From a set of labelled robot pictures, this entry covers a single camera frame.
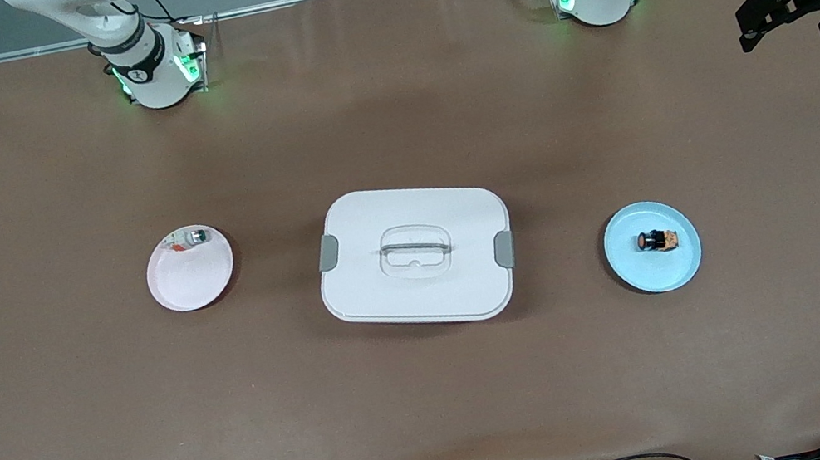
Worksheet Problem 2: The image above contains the white lidded storage box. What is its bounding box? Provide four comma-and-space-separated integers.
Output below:
304, 165, 528, 347

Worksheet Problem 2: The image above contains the pink round plate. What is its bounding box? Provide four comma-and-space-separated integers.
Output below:
139, 218, 242, 318

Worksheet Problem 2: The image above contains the black switch with orange button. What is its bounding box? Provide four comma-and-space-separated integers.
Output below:
634, 223, 681, 257

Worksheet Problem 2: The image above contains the white switch with green button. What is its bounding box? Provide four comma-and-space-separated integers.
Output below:
162, 226, 213, 254

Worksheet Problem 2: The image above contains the light blue round plate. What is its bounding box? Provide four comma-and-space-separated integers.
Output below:
597, 193, 709, 302

